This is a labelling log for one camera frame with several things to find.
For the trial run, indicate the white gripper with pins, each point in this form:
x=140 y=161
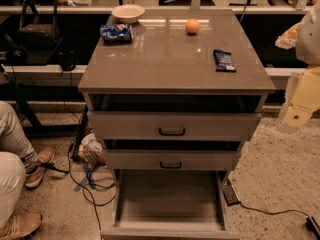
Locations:
x=310 y=42

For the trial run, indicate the blue rxbar blueberry wrapper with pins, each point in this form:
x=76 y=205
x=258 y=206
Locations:
x=223 y=61

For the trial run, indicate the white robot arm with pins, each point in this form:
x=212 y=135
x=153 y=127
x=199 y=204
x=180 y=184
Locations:
x=304 y=37

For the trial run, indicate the grey drawer cabinet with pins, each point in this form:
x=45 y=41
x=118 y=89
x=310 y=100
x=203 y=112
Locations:
x=164 y=69

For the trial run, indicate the open bottom grey drawer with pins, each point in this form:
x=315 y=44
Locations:
x=168 y=205

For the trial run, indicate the middle grey drawer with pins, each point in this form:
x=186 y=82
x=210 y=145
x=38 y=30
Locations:
x=167 y=160

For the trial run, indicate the top grey drawer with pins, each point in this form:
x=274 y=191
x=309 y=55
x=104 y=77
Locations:
x=173 y=126

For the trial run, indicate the black power adapter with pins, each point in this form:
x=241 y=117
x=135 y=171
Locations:
x=230 y=195

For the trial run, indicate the orange fruit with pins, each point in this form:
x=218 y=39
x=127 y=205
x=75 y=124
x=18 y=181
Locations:
x=192 y=26

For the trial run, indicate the white bowl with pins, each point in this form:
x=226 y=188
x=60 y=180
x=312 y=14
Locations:
x=128 y=14

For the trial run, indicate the blue pepsi can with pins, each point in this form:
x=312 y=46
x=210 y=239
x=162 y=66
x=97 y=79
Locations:
x=116 y=33

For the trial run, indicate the crumpled snack bag floor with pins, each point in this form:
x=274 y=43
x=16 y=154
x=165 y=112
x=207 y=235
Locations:
x=90 y=150

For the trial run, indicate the black headphones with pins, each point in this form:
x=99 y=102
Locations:
x=67 y=60

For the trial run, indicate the tan sneaker upper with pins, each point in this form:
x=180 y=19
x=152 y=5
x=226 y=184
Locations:
x=35 y=176

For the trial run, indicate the tan sneaker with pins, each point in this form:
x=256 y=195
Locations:
x=35 y=176
x=21 y=225

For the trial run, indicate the person leg beige trousers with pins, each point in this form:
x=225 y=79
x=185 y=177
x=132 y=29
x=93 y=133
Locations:
x=12 y=137

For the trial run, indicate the tan sneaker lower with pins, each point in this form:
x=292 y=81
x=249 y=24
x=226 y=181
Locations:
x=21 y=225

